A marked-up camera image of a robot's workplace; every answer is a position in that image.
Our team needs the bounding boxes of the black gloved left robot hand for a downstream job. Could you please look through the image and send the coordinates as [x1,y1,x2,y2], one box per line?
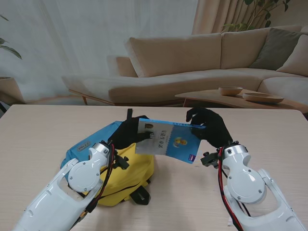
[109,115,154,151]

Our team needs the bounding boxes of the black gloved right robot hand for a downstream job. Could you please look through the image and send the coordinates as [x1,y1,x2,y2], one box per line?
[185,107,233,148]

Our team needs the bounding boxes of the blue and white cover book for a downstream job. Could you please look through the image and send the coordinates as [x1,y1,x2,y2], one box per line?
[134,117,207,165]

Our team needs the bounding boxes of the blue and yellow school bag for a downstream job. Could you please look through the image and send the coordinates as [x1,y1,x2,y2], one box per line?
[60,108,154,206]

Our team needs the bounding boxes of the low wooden coffee table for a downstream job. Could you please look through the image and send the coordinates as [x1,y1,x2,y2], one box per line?
[175,88,308,114]

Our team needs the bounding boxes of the small deep wooden bowl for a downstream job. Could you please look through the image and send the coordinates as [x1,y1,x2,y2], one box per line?
[218,86,244,97]

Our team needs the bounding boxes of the wide shallow wooden dish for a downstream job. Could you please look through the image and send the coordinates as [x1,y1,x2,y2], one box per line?
[242,92,285,104]

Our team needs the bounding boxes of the beige corner sofa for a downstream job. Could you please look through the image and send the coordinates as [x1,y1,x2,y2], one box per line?
[62,25,308,107]

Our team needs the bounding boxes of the grey sofa cushion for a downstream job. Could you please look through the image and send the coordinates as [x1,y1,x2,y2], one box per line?
[251,27,308,71]

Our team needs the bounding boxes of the beige sofa cushion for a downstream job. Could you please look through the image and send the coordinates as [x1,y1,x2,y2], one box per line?
[276,35,308,77]

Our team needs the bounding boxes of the white sheer curtain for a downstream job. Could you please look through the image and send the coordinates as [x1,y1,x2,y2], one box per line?
[0,0,200,104]

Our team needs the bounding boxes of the beige pleated curtain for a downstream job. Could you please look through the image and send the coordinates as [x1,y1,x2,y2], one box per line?
[192,0,272,36]

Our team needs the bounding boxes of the beige plant pot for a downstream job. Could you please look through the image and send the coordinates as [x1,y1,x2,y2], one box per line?
[0,77,25,105]

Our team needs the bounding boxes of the tall green leafy plant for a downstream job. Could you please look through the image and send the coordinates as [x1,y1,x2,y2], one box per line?
[222,0,292,32]

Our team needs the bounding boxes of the green plant with long leaves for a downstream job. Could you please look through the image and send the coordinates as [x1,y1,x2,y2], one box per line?
[0,14,23,60]

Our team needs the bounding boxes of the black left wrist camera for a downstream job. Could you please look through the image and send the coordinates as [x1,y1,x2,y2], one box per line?
[113,154,130,170]

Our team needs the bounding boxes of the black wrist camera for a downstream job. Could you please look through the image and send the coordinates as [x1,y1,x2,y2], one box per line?
[113,154,130,170]
[201,151,220,169]

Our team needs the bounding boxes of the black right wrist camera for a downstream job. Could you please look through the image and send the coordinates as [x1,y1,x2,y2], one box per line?
[201,151,220,169]

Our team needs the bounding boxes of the red black left arm cable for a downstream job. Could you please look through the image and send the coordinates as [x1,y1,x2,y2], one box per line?
[79,143,116,217]

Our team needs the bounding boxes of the red black arm cable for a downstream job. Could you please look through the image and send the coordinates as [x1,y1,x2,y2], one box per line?
[216,146,251,231]
[79,143,116,217]

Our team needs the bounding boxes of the red black right arm cable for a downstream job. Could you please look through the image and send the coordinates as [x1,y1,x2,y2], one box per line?
[216,146,251,231]

